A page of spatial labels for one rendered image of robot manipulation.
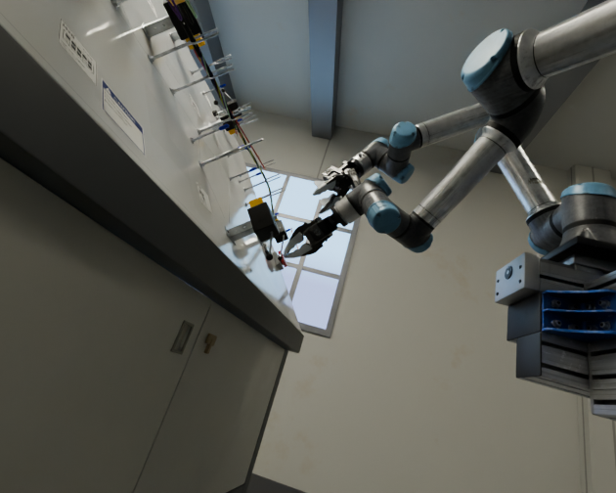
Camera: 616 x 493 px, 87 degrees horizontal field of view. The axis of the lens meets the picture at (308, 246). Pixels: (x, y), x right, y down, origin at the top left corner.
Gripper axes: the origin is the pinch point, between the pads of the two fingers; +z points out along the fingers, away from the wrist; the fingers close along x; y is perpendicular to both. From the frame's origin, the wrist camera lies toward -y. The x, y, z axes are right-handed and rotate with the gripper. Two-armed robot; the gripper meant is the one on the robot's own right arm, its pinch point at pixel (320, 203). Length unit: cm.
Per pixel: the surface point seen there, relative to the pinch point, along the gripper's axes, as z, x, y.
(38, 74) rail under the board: 42, 67, -36
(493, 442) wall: -26, -203, -74
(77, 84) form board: 40, 65, -31
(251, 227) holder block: 29.7, 28.3, -21.4
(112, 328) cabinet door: 56, 41, -35
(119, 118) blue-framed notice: 38, 59, -28
